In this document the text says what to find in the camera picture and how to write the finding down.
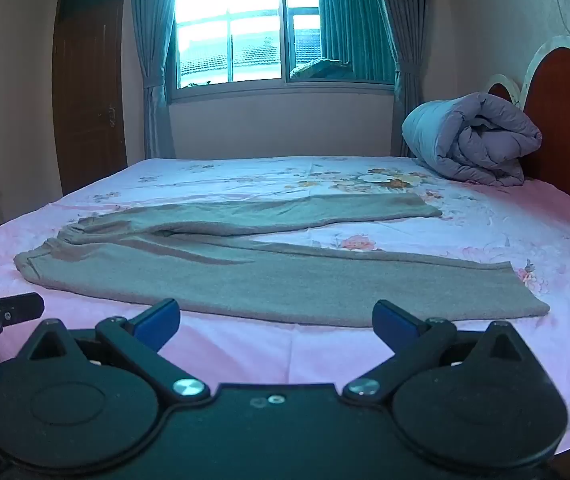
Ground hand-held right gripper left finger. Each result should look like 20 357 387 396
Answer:
16 298 212 402

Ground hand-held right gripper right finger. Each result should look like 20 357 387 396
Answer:
342 300 540 403

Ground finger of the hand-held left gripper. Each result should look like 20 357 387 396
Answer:
0 292 46 332

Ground grey pants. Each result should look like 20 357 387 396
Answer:
14 194 550 327

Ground bed with pink floral sheet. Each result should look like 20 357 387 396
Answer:
0 156 570 441

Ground light blue pillow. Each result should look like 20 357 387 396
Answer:
401 92 544 188

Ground brown wooden door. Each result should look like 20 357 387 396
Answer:
52 0 130 196

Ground red wooden headboard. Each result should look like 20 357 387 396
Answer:
485 36 570 211

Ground grey curtain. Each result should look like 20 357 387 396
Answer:
372 0 440 158
129 0 186 160

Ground window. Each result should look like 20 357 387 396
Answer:
167 0 400 103

